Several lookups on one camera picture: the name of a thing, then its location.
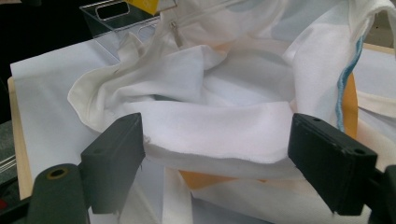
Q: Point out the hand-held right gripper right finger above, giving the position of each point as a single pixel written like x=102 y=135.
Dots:
x=330 y=161

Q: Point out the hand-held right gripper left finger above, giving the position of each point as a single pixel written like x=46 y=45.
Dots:
x=112 y=161

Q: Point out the white tote bag colourful patches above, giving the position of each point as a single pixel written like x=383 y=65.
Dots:
x=218 y=124

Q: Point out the clear plastic bin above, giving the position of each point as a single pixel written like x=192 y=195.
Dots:
x=102 y=21

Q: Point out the yellow object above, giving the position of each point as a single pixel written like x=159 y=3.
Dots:
x=145 y=5

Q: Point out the light blue table mat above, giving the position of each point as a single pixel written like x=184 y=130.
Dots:
x=46 y=109

